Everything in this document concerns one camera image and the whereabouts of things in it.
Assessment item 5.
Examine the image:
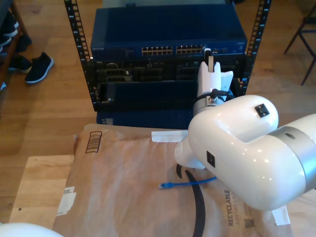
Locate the black rack tray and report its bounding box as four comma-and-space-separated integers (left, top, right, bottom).
95, 79, 244, 112

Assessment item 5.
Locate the blue network cable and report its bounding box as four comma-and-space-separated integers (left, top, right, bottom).
158, 89, 235, 191

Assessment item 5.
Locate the black sneaker white sole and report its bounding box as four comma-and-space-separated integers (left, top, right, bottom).
24, 51, 55, 84
8, 54, 33, 74

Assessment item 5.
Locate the black rack server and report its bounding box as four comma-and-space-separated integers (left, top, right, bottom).
92, 55, 247, 83

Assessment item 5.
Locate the blue network switch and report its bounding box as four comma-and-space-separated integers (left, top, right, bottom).
90, 8, 248, 60

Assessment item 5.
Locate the grey flat panel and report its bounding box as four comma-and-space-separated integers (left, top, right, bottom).
102, 0, 235, 10

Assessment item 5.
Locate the brown paper mailer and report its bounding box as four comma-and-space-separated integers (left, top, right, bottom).
50, 123, 294, 237

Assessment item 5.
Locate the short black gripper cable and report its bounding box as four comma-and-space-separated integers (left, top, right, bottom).
210, 89, 234, 102

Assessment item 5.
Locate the dark blue base unit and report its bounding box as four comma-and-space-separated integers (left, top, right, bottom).
95, 107, 196, 131

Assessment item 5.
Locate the black rack frame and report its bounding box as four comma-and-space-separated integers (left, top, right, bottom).
63, 0, 272, 112

